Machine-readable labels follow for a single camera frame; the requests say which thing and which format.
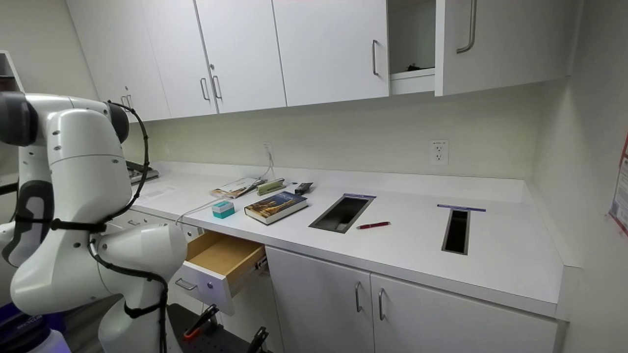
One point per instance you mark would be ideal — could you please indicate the red pen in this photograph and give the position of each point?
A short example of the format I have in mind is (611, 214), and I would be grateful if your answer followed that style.
(373, 223)

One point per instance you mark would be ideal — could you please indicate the white wooden drawer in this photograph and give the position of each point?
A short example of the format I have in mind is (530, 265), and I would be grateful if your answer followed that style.
(216, 267)

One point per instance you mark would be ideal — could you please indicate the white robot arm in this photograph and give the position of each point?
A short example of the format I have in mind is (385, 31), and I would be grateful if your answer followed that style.
(83, 259)

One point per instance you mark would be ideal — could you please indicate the small black device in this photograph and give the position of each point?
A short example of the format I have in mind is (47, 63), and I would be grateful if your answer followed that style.
(302, 188)

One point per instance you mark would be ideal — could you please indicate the rectangular counter opening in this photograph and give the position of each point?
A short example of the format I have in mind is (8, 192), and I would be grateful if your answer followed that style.
(342, 214)

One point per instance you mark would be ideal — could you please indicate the dark hardcover book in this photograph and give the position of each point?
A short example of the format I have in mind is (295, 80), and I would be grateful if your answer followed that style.
(275, 206)

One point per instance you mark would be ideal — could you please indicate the stack of papers and magazines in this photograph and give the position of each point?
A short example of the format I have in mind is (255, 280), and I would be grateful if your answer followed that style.
(236, 188)

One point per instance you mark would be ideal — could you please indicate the teal small box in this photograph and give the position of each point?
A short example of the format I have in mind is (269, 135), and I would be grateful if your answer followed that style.
(224, 208)

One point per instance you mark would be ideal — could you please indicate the white lower cabinet doors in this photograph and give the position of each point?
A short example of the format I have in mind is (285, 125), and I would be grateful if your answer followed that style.
(332, 308)

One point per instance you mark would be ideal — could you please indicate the narrow counter slot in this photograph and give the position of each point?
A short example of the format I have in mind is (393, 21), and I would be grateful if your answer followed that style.
(456, 235)

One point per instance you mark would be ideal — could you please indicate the white upper cabinets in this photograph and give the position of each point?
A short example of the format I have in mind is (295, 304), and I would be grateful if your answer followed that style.
(195, 57)

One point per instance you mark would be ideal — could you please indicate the black red tools on floor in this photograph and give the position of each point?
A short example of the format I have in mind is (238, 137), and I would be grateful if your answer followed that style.
(204, 333)

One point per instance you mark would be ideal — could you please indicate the wall power outlet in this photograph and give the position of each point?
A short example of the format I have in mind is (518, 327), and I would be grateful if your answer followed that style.
(438, 153)

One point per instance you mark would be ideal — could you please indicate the wall poster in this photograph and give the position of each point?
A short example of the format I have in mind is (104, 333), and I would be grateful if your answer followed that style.
(618, 208)

